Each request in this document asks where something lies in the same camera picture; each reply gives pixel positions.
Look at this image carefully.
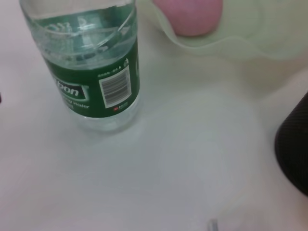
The black mesh pen holder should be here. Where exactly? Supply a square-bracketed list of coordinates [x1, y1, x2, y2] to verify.
[274, 91, 308, 197]

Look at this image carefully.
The clear green-label water bottle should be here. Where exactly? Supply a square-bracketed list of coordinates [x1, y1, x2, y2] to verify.
[18, 0, 141, 132]

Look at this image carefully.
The green glass fruit plate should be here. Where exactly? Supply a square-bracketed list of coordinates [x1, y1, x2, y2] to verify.
[151, 0, 308, 61]

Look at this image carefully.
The pink toy peach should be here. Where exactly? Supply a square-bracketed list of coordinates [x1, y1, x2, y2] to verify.
[153, 0, 222, 37]

